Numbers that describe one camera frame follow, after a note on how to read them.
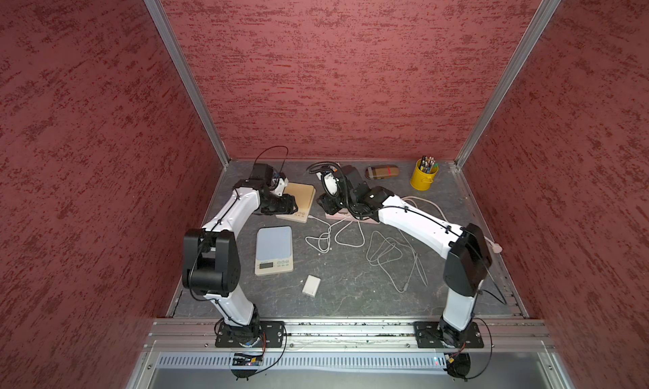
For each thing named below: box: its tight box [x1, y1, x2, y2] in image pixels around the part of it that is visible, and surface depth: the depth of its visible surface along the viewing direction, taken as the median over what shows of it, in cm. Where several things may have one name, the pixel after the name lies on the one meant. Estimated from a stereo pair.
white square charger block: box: [301, 273, 322, 298], surface depth 83 cm
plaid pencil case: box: [365, 164, 401, 181], surface depth 116 cm
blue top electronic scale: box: [254, 225, 294, 277], surface depth 91 cm
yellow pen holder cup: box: [409, 154, 440, 192], surface depth 106 cm
